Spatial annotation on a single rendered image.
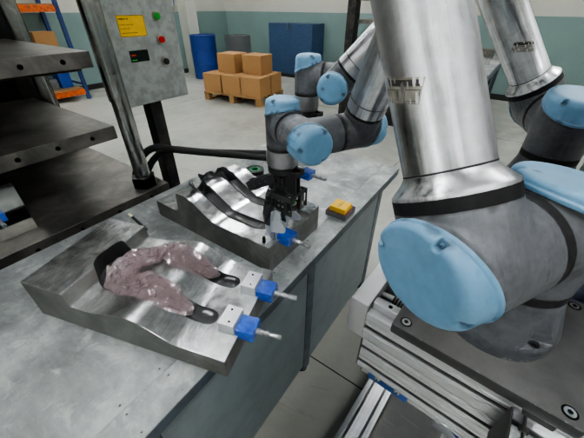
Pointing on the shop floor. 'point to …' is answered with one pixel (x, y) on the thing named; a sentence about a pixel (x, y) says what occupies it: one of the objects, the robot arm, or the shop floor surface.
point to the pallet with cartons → (242, 77)
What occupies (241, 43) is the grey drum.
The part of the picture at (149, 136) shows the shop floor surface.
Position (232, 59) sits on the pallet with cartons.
